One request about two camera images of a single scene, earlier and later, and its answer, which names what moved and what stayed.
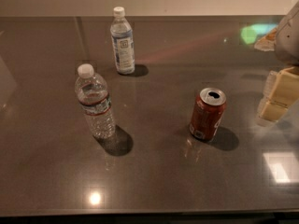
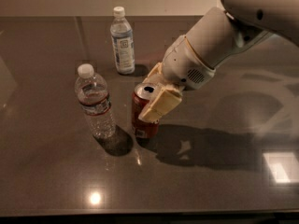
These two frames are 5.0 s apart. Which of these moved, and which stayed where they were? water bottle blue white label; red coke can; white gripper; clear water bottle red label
Moved: white gripper; red coke can
Stayed: clear water bottle red label; water bottle blue white label
